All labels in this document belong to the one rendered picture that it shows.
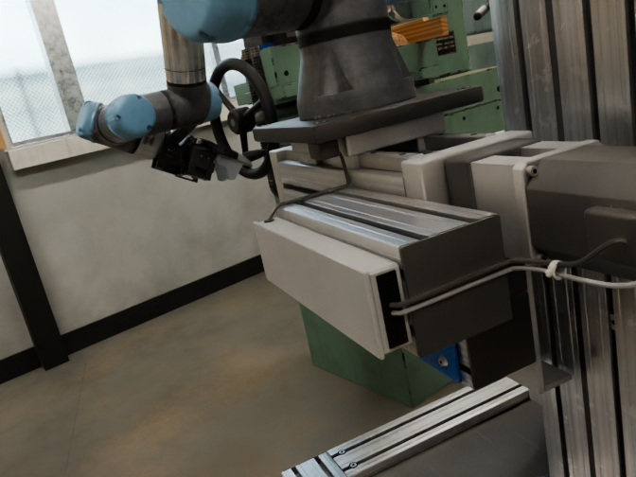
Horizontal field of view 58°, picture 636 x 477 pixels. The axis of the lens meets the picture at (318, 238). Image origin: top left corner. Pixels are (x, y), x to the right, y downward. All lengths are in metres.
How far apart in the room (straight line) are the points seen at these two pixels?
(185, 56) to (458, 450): 0.84
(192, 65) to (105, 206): 1.56
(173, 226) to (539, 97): 2.21
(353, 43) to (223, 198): 2.17
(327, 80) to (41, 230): 1.96
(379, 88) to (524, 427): 0.69
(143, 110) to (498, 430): 0.84
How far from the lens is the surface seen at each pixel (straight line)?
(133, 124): 1.06
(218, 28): 0.63
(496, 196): 0.50
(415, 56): 1.38
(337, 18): 0.70
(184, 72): 1.10
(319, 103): 0.70
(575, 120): 0.65
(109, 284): 2.64
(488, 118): 1.70
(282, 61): 1.42
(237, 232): 2.87
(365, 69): 0.69
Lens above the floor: 0.86
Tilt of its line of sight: 15 degrees down
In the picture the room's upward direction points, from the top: 12 degrees counter-clockwise
